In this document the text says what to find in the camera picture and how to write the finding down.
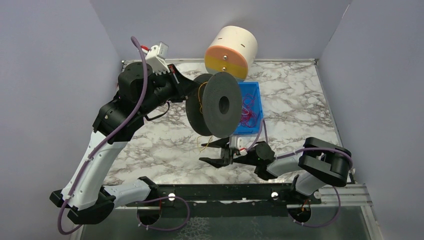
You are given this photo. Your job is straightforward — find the yellow wire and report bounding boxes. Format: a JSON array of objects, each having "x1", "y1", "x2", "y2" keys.
[{"x1": 196, "y1": 81, "x2": 215, "y2": 154}]

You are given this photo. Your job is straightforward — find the black cable spool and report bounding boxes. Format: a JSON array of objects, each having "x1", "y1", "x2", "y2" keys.
[{"x1": 185, "y1": 72, "x2": 242, "y2": 138}]

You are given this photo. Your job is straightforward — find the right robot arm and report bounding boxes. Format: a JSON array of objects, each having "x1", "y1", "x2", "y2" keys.
[{"x1": 199, "y1": 137, "x2": 353, "y2": 197}]

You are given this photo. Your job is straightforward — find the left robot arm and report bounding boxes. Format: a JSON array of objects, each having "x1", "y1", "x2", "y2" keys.
[{"x1": 50, "y1": 62, "x2": 199, "y2": 225}]

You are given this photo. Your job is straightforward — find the blue plastic bin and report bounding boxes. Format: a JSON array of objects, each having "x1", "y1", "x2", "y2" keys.
[{"x1": 234, "y1": 81, "x2": 264, "y2": 135}]

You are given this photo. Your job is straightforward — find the cream cylindrical drawer container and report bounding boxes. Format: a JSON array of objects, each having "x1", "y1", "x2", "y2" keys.
[{"x1": 204, "y1": 25, "x2": 258, "y2": 82}]

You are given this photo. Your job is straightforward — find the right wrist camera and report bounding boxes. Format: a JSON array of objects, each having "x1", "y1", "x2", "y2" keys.
[{"x1": 229, "y1": 135, "x2": 247, "y2": 156}]

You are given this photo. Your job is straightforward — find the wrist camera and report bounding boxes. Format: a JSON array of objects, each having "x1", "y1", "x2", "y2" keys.
[
  {"x1": 229, "y1": 135, "x2": 247, "y2": 156},
  {"x1": 140, "y1": 41, "x2": 170, "y2": 75}
]

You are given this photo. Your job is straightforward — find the red wire bundle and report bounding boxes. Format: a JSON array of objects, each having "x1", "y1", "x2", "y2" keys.
[{"x1": 239, "y1": 94, "x2": 261, "y2": 129}]

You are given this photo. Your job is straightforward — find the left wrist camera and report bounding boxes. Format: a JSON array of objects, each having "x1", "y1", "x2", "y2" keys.
[{"x1": 140, "y1": 41, "x2": 170, "y2": 75}]

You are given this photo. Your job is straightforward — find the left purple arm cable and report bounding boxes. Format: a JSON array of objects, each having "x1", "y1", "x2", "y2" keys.
[{"x1": 57, "y1": 35, "x2": 191, "y2": 236}]

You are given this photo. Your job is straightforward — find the aluminium frame rail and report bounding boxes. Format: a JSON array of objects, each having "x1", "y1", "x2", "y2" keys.
[{"x1": 318, "y1": 184, "x2": 374, "y2": 207}]

